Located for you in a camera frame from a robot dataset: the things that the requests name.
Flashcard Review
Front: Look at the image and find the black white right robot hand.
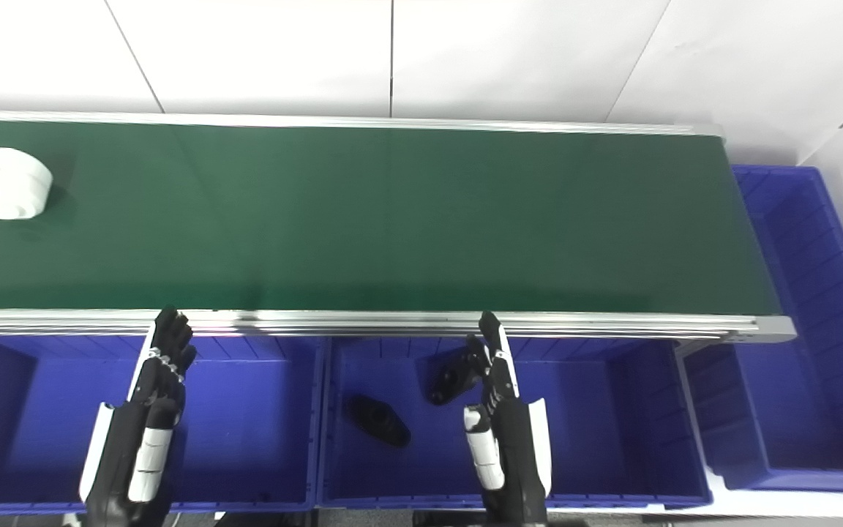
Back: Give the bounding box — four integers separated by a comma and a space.
463, 311, 553, 527

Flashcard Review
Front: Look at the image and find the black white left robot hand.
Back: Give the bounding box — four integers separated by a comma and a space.
79, 307, 198, 527

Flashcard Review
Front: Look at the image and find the black elongated plastic part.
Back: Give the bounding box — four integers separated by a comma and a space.
344, 395, 413, 449
429, 348, 482, 406

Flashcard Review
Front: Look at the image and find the white cylindrical plastic part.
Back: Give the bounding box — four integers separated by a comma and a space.
0, 147, 54, 220

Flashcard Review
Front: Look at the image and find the large blue plastic bin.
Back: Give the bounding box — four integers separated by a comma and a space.
683, 165, 843, 493

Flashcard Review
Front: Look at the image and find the green conveyor belt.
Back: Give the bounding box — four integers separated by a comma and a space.
0, 110, 798, 345
0, 120, 783, 315

